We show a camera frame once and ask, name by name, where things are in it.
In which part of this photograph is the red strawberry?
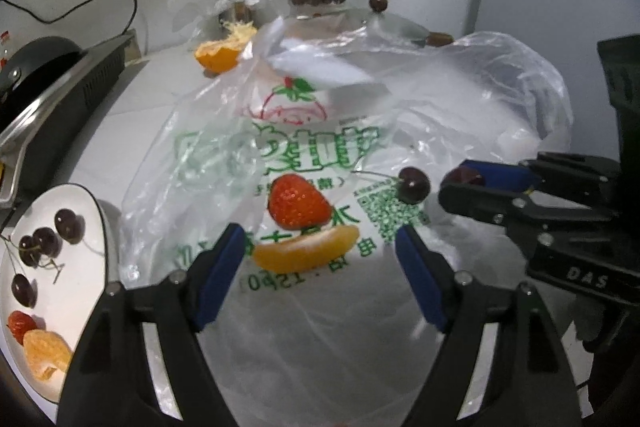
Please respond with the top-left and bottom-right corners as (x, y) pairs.
(267, 173), (333, 230)
(7, 311), (40, 345)

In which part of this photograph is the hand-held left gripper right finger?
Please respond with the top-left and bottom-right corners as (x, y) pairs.
(395, 224), (583, 427)

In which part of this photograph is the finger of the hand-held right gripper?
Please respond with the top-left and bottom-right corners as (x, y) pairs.
(439, 182), (551, 254)
(459, 152), (622, 208)

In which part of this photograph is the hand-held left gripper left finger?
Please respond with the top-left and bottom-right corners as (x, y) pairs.
(56, 223), (246, 427)

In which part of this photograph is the printed clear plastic bag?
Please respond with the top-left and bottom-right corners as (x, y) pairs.
(120, 14), (573, 427)

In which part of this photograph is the half peeled orange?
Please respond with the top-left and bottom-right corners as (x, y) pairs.
(194, 23), (258, 74)

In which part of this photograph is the black appliance with lid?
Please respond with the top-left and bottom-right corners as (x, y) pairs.
(0, 32), (136, 208)

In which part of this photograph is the glass lid with brown knob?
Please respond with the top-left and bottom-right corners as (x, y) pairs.
(350, 0), (431, 42)

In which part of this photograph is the white round plate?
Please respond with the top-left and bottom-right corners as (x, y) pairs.
(0, 183), (118, 413)

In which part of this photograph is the dark red cherry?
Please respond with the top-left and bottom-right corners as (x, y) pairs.
(54, 208), (86, 244)
(19, 234), (41, 268)
(445, 167), (486, 188)
(32, 227), (63, 259)
(11, 273), (38, 309)
(356, 166), (432, 205)

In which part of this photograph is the peeled orange segment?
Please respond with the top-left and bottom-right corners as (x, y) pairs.
(252, 224), (361, 274)
(22, 329), (75, 363)

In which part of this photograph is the small clear plastic bag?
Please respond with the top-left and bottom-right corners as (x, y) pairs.
(167, 0), (265, 38)

